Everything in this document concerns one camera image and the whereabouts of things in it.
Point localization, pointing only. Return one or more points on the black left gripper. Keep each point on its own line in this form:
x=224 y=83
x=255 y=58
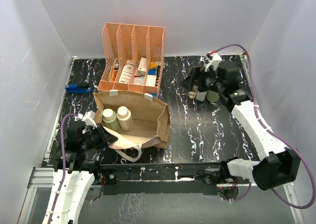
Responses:
x=105 y=136

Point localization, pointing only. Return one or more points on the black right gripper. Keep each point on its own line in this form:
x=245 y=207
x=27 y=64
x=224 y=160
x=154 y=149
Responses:
x=193 y=79

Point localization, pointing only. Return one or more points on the clear bottle amber liquid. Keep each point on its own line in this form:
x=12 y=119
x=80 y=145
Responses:
x=193 y=92

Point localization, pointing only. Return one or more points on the white bottle dark grey cap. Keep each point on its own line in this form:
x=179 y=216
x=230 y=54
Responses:
x=201 y=96

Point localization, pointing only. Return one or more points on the green bottle beige cap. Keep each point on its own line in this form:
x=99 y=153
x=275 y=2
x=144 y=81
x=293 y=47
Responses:
x=110 y=119
x=212 y=96
x=125 y=118

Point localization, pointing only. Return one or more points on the brown canvas tote bag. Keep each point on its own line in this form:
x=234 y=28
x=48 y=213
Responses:
x=150 y=116

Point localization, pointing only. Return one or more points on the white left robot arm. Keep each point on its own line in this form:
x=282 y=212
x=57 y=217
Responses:
x=73 y=175

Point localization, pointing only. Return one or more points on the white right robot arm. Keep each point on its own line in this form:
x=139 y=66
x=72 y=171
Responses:
x=278 y=164

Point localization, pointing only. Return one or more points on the yellow blue small boxes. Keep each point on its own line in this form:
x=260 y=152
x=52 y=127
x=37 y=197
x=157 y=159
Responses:
x=154 y=68

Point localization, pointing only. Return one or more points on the white box with icons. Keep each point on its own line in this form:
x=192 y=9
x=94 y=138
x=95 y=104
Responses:
x=151 y=80

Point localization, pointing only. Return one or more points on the white red small box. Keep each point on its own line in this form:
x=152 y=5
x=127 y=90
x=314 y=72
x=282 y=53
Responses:
x=142 y=67

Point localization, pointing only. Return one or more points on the blue stapler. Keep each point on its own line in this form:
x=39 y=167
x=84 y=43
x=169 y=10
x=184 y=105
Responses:
x=78 y=88

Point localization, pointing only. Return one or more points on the orange items in organizer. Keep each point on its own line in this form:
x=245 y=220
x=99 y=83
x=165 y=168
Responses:
x=113 y=71

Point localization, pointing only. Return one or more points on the white medicine box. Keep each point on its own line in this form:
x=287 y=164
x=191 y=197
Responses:
x=126 y=74

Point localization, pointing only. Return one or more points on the pink plastic file organizer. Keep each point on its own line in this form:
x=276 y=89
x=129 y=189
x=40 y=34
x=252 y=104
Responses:
x=129 y=43

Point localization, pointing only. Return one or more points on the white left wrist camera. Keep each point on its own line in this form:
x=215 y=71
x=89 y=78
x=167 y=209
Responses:
x=88 y=118

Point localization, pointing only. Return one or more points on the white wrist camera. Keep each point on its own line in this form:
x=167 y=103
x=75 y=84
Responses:
x=88 y=118
x=213 y=61

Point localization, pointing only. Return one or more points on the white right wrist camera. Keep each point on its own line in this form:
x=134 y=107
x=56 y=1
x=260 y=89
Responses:
x=213 y=61

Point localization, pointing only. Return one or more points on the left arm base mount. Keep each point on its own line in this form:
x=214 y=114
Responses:
x=105 y=177

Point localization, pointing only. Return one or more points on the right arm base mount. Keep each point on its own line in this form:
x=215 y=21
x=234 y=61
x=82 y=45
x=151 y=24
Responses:
x=213 y=176

